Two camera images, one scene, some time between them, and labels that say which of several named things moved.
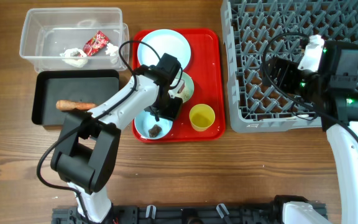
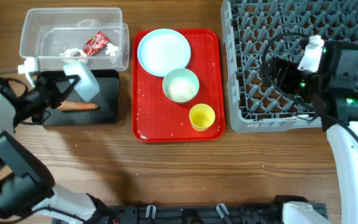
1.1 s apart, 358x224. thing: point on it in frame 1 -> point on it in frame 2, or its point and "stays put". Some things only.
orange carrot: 64,104 stays put
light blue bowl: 144,121 -> 87,86
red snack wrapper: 92,46 stays put
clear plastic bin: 78,38 stays put
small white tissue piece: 111,50 stays put
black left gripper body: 168,107 -> 37,99
